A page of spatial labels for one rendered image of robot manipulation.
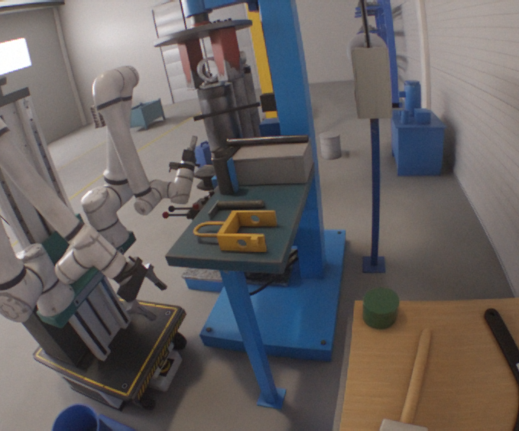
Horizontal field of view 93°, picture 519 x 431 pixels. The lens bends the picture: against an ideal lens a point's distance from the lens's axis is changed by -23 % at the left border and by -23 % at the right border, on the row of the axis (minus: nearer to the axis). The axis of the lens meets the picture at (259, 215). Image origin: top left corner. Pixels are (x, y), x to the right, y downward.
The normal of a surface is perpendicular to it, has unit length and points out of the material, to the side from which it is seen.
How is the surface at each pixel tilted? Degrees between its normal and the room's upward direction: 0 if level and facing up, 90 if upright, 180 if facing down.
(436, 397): 0
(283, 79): 90
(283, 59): 90
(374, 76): 90
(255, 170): 90
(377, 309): 0
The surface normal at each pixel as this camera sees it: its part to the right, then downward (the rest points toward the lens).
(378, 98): -0.27, 0.52
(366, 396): -0.17, -0.85
